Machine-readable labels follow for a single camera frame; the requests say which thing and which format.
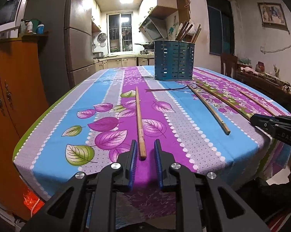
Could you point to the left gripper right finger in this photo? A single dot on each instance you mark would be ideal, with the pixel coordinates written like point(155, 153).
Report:
point(203, 202)

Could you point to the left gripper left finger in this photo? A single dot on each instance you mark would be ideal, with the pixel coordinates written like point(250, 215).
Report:
point(87, 202)

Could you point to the kitchen base cabinets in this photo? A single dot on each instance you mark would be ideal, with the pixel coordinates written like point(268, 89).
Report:
point(120, 61)

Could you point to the kitchen window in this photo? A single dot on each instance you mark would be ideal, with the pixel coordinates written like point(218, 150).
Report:
point(120, 32)

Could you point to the dark wooden side table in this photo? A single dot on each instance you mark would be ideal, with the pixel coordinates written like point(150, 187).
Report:
point(269, 89)

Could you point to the pink cloth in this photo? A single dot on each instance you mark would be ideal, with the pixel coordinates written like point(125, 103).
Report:
point(249, 70)

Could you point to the floral striped tablecloth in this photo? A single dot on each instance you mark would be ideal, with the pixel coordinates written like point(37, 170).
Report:
point(90, 126)

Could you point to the wooden dining chair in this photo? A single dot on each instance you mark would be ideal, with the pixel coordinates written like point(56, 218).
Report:
point(228, 64)

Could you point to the dark blue window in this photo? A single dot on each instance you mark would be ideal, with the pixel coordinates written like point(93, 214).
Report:
point(221, 27)

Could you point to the framed elephant picture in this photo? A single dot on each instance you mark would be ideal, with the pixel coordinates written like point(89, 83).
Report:
point(272, 16)

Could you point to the orange wooden cabinet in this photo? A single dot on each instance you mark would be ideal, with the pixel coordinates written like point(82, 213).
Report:
point(22, 101)

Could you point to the blue perforated utensil holder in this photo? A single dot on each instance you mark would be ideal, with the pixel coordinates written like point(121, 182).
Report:
point(173, 60)

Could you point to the black wok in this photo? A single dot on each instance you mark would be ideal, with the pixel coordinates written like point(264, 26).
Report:
point(147, 46)

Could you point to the range hood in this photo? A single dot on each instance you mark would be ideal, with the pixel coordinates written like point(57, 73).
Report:
point(155, 28)

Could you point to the blue lidded jar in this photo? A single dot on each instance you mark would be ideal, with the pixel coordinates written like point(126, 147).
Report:
point(40, 29)

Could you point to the white medicine bottle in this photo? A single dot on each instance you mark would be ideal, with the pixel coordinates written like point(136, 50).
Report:
point(29, 27)

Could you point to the green box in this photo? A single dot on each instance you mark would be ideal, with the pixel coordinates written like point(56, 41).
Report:
point(35, 23)

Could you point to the white microwave oven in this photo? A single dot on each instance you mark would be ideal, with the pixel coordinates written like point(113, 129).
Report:
point(11, 15)

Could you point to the grey three-door refrigerator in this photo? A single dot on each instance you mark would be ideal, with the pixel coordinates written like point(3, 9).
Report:
point(66, 59)

